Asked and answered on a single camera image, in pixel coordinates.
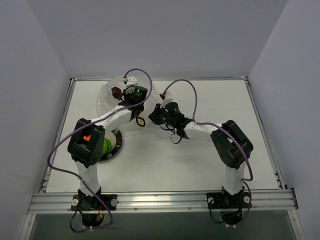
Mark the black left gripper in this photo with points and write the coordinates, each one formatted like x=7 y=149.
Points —
x=124 y=95

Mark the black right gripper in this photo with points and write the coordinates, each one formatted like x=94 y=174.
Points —
x=155 y=116

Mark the dark red fake fruit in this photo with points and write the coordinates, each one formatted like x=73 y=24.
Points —
x=116 y=92

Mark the translucent printed plastic bag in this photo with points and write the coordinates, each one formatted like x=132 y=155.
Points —
x=105 y=102

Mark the green fake watermelon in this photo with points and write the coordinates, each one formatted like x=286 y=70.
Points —
x=107 y=146

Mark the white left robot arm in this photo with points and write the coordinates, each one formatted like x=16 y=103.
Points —
x=87 y=142

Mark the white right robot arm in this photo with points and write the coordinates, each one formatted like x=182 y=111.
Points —
x=232 y=145

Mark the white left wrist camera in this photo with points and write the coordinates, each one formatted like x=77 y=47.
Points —
x=130 y=80

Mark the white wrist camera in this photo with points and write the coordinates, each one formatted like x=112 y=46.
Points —
x=130 y=80
x=166 y=98

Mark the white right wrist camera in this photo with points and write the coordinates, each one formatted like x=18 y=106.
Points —
x=166 y=98

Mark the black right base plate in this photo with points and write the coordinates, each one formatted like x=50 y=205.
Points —
x=224 y=200

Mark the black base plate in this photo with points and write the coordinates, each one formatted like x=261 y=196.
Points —
x=224 y=200
x=91 y=203

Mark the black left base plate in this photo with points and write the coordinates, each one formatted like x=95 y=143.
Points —
x=91 y=203

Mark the aluminium front frame rail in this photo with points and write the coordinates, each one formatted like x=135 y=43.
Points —
x=167 y=202

